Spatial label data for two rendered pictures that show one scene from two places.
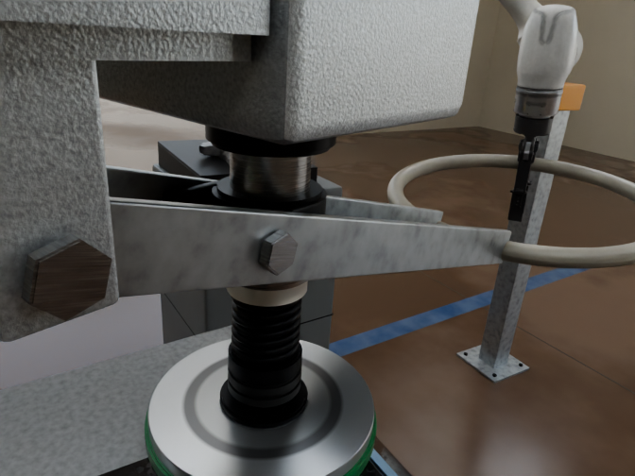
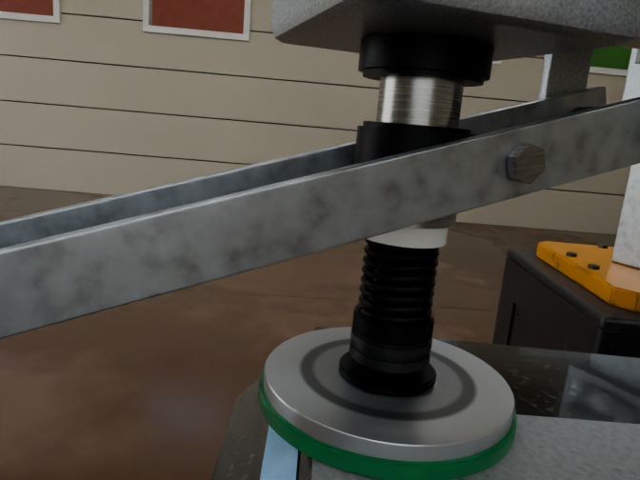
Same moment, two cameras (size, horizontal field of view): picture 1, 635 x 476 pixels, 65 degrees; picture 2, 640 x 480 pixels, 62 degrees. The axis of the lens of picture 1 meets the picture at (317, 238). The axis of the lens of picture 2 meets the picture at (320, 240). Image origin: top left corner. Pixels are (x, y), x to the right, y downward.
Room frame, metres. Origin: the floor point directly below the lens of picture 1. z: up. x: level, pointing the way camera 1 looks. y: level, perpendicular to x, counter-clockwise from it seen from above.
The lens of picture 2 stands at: (0.79, 0.21, 1.06)
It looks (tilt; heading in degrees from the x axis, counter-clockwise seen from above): 12 degrees down; 212
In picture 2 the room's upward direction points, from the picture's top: 5 degrees clockwise
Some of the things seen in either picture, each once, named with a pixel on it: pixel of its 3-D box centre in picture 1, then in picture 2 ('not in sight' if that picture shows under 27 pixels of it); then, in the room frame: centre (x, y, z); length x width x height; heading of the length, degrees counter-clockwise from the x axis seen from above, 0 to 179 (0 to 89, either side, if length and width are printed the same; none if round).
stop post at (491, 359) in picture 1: (522, 237); not in sight; (1.69, -0.73, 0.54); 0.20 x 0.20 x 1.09; 32
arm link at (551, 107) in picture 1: (537, 101); not in sight; (1.10, -0.44, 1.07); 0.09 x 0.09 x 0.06
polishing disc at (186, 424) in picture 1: (264, 402); (386, 379); (0.39, 0.04, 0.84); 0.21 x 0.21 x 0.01
